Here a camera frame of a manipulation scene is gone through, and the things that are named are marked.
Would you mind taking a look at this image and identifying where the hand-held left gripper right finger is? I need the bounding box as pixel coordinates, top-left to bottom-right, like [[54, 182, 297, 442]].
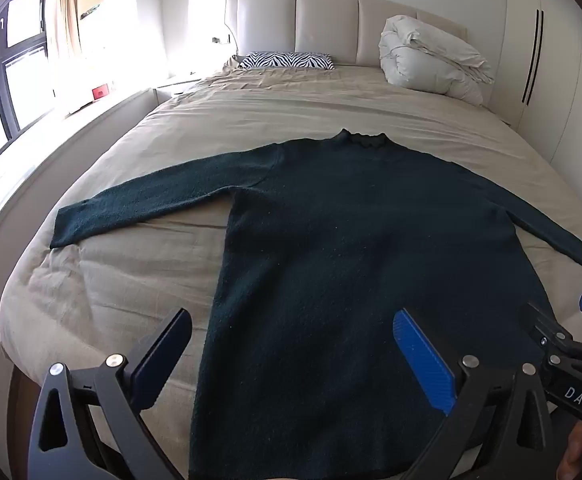
[[392, 308, 558, 480]]

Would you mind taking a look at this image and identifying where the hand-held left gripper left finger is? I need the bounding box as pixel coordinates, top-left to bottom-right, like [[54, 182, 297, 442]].
[[27, 307, 194, 480]]

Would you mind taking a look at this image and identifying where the dark teal knit sweater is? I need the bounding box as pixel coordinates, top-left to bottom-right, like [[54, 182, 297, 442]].
[[50, 129, 582, 480]]

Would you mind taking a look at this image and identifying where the person's right hand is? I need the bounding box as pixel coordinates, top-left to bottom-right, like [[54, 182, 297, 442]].
[[557, 419, 582, 480]]

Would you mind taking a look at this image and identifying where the white wardrobe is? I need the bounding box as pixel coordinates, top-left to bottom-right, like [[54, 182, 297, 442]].
[[491, 0, 582, 211]]

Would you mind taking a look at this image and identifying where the white window ledge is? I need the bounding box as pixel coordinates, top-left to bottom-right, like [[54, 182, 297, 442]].
[[0, 87, 158, 261]]

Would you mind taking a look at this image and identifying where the bed with beige sheet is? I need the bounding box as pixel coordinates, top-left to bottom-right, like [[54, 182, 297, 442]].
[[0, 52, 582, 480]]

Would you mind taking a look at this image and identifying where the white nightstand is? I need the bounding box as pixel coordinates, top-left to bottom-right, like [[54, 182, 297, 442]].
[[153, 72, 207, 106]]

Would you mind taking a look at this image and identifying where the folded white duvet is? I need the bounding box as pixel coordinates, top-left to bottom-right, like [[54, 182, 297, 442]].
[[378, 15, 495, 107]]

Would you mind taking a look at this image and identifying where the zebra print pillow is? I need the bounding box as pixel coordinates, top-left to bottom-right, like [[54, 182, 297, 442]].
[[237, 51, 335, 71]]

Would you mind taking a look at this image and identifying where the cream padded headboard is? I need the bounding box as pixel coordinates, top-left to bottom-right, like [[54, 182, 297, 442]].
[[224, 0, 468, 68]]

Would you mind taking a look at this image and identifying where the beige curtain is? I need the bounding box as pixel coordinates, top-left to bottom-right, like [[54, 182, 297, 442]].
[[46, 0, 84, 106]]

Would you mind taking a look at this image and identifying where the black wardrobe handle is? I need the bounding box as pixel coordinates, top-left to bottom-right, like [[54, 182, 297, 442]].
[[522, 9, 540, 105], [527, 10, 545, 107]]

